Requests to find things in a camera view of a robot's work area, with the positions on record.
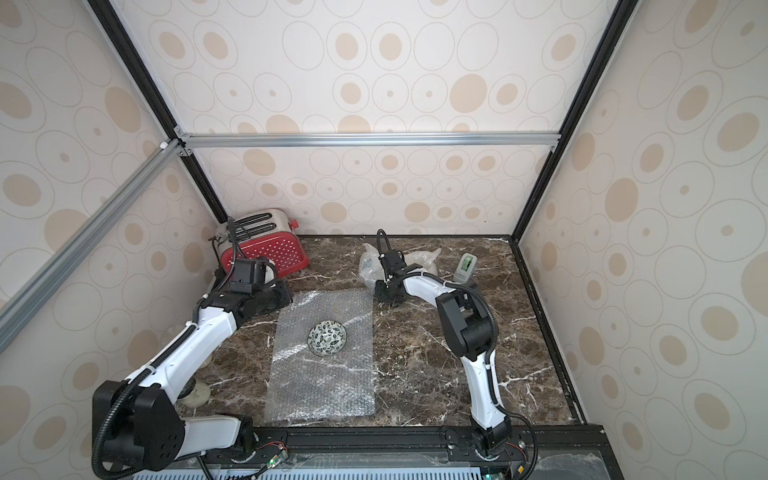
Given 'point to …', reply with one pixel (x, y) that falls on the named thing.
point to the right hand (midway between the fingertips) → (392, 293)
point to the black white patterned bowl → (327, 338)
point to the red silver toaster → (262, 234)
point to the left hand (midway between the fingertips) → (302, 289)
